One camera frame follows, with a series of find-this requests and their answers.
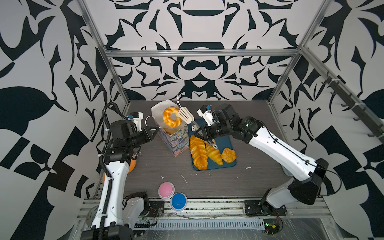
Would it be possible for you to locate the teal rectangular tray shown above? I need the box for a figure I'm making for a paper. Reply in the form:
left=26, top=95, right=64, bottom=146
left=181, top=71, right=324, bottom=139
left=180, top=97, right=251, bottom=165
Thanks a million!
left=188, top=118, right=237, bottom=171

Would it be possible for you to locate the floral white paper bag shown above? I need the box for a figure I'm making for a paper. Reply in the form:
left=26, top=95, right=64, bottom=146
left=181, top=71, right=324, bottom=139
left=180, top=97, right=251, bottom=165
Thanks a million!
left=145, top=100, right=189, bottom=157

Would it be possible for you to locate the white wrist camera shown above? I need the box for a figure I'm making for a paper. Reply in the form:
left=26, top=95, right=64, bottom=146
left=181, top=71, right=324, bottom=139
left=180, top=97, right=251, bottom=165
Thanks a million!
left=128, top=112, right=144, bottom=132
left=197, top=105, right=216, bottom=126

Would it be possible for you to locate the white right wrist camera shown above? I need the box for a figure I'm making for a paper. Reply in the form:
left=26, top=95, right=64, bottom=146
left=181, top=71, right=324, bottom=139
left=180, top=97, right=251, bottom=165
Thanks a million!
left=197, top=105, right=216, bottom=126

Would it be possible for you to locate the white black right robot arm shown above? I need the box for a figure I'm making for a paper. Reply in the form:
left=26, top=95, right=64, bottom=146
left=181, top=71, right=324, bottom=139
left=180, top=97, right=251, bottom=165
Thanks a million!
left=195, top=104, right=329, bottom=217

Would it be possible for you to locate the long braided bread loaf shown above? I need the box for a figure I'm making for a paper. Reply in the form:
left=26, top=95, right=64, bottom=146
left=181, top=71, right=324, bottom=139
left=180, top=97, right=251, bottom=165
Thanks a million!
left=190, top=136, right=208, bottom=171

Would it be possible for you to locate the orange plush toy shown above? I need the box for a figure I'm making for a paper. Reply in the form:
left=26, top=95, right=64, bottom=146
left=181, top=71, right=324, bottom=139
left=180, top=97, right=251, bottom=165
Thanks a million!
left=102, top=159, right=137, bottom=184

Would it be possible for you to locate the light blue oval pad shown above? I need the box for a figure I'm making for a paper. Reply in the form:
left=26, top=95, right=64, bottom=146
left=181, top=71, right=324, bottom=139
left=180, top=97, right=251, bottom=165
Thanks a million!
left=282, top=166, right=293, bottom=177

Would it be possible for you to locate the white slotted cable duct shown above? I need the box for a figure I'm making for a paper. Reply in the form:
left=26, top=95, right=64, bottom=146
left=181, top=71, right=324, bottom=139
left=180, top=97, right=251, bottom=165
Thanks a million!
left=134, top=219, right=265, bottom=231

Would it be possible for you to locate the ring-shaped bread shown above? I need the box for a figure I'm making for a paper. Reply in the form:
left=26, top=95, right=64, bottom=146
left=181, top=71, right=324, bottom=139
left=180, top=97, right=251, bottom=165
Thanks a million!
left=163, top=107, right=182, bottom=128

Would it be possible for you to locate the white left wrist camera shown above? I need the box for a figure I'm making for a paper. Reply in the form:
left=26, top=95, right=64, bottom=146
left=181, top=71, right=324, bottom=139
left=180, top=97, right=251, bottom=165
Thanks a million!
left=128, top=112, right=144, bottom=132

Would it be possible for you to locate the green circuit board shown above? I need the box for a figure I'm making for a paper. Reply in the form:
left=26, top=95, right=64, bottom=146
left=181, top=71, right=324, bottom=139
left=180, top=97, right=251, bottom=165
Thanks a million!
left=264, top=221, right=284, bottom=236

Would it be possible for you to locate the blue round button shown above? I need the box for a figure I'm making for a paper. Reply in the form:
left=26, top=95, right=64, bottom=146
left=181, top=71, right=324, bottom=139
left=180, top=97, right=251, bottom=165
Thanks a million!
left=171, top=193, right=188, bottom=212

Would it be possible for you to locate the knotted round bun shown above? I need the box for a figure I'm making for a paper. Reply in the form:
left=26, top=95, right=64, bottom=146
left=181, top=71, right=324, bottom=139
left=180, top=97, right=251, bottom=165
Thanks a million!
left=221, top=148, right=237, bottom=164

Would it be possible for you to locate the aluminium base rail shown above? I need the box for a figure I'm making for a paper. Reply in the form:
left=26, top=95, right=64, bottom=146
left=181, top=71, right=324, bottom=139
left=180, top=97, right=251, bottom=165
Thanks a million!
left=76, top=196, right=334, bottom=220

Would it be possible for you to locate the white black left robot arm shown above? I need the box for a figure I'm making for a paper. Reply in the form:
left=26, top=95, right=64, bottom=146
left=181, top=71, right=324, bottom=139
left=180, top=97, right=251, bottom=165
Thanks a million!
left=81, top=102, right=160, bottom=240

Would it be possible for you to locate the large striped croissant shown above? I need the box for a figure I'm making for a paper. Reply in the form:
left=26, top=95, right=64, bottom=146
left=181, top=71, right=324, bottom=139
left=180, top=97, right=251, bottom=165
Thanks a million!
left=206, top=145, right=224, bottom=166

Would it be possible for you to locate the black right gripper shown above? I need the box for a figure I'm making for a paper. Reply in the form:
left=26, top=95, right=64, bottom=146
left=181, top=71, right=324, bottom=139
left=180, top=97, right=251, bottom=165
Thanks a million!
left=192, top=122, right=234, bottom=141

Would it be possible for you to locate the pink round button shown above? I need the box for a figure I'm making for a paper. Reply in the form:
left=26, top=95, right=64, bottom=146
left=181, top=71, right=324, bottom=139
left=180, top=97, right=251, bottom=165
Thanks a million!
left=158, top=182, right=175, bottom=200

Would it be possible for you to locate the black hook rack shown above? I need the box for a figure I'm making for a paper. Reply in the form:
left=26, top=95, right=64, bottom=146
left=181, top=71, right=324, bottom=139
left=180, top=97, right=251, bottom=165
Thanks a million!
left=322, top=71, right=384, bottom=144

